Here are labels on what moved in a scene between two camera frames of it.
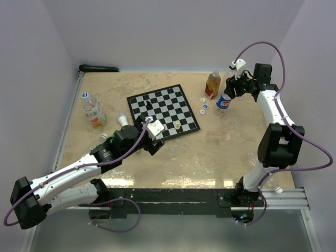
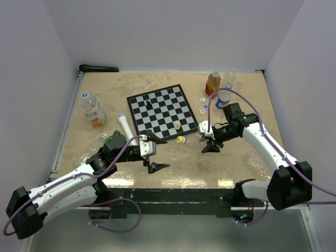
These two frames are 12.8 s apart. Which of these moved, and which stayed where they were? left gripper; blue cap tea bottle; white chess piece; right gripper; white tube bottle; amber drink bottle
Moved: right gripper; left gripper
Stayed: white chess piece; amber drink bottle; white tube bottle; blue cap tea bottle
